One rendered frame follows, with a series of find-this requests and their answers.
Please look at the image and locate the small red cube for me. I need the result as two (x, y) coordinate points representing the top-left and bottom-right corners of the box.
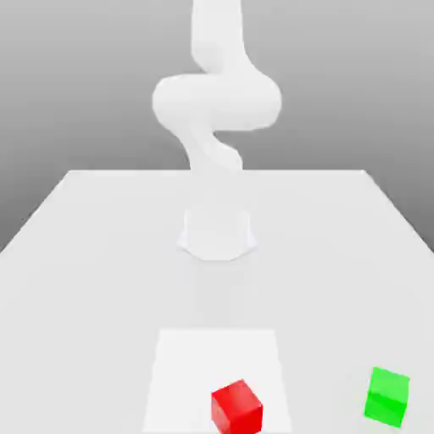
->
(210, 378), (264, 434)

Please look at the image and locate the small green cube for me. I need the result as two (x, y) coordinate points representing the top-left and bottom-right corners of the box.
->
(363, 366), (412, 429)

